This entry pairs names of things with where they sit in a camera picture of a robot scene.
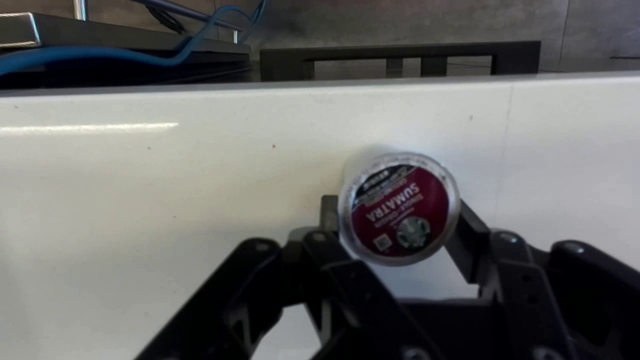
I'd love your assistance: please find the dark wooden counter cabinet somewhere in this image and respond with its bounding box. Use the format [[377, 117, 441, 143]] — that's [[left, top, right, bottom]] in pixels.
[[0, 0, 541, 92]]

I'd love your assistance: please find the maroon-lidded Sumatra coffee pod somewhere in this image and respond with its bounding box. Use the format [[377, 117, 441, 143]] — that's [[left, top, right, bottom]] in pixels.
[[335, 150, 464, 268]]

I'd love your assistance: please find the long power cable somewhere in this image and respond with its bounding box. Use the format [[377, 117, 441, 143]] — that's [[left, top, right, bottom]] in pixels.
[[0, 0, 270, 79]]

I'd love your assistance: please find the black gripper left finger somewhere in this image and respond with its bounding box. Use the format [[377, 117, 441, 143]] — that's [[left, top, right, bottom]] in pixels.
[[135, 193, 444, 360]]

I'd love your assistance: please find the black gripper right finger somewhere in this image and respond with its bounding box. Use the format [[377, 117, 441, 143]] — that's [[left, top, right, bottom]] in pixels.
[[444, 200, 640, 360]]

